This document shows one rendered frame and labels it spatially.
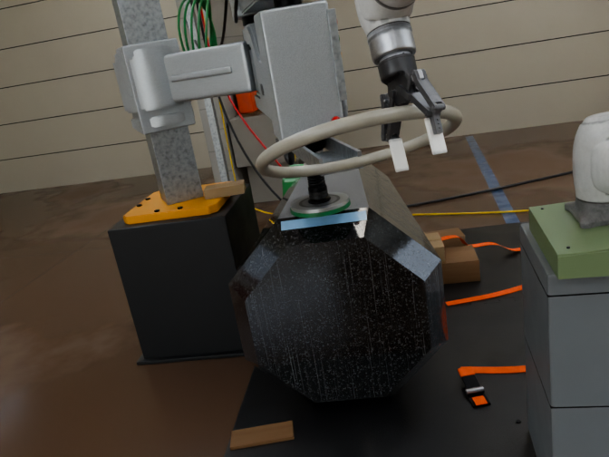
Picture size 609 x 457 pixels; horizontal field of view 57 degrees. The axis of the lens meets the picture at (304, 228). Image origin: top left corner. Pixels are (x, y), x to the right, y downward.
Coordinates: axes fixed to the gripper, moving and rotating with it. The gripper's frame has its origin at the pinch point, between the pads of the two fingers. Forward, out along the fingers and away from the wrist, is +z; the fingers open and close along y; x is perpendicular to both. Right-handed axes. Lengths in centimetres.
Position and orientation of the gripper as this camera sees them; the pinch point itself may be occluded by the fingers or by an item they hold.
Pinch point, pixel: (419, 157)
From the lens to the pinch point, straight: 114.7
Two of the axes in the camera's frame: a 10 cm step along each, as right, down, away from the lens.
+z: 2.2, 9.7, -0.7
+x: -9.1, 1.8, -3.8
